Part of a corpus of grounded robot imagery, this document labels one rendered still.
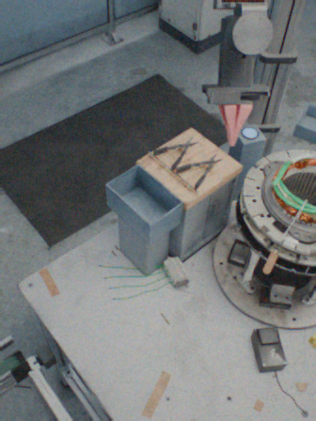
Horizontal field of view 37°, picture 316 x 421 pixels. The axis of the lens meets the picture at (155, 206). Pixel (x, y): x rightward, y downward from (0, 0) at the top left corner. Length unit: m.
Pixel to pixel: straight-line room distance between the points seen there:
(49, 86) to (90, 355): 2.27
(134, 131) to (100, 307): 1.71
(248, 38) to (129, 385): 0.85
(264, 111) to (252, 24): 0.86
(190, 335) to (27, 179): 1.62
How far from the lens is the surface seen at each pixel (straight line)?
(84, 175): 2.63
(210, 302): 1.33
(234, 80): 0.79
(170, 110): 3.02
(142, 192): 1.26
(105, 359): 1.25
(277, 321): 1.32
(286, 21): 1.40
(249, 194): 1.15
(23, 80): 3.34
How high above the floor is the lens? 1.95
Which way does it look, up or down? 52 degrees down
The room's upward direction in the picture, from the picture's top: 3 degrees clockwise
